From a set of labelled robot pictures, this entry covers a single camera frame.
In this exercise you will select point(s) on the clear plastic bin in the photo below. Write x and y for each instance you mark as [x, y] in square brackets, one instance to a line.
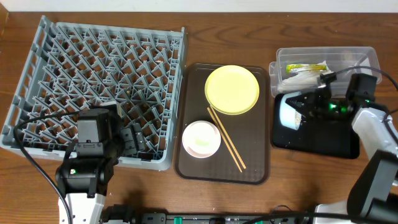
[336, 58]

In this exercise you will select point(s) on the light blue bowl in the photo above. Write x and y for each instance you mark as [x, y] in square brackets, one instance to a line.
[287, 113]

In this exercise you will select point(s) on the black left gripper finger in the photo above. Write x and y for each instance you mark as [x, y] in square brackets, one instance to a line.
[138, 137]
[129, 139]

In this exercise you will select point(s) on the left wooden chopstick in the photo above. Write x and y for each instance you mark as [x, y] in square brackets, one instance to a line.
[224, 144]

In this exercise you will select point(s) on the white crumpled napkin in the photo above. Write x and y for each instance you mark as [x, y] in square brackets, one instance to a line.
[299, 81]

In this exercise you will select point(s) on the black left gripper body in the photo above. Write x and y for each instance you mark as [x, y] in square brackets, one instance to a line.
[127, 140]

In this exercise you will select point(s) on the brown plastic tray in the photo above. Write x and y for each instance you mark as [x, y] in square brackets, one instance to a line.
[250, 133]

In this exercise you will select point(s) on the grey dishwasher rack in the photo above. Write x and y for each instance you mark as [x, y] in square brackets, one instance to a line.
[71, 67]

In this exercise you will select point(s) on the black waste tray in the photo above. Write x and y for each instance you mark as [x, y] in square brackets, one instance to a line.
[328, 138]

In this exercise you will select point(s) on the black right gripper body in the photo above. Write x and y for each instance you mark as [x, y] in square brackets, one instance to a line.
[324, 108]

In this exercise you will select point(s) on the right wooden chopstick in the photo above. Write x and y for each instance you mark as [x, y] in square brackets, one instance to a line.
[230, 145]

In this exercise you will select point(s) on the wooden chopstick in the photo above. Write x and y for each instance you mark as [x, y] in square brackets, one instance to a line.
[230, 145]
[224, 144]

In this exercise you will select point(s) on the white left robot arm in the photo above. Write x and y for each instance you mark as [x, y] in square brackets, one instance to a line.
[88, 166]

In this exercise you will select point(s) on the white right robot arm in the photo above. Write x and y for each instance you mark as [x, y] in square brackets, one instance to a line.
[370, 199]

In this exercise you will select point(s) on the leftover rice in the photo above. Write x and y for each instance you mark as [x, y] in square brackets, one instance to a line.
[297, 120]

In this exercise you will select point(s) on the yellow plate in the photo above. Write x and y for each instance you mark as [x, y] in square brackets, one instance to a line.
[232, 89]

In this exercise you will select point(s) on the pink bowl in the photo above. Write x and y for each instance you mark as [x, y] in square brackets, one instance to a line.
[201, 139]

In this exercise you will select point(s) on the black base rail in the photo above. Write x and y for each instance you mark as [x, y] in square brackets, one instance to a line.
[202, 218]

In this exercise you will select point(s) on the green yellow snack wrapper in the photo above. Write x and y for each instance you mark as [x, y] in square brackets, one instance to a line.
[297, 68]

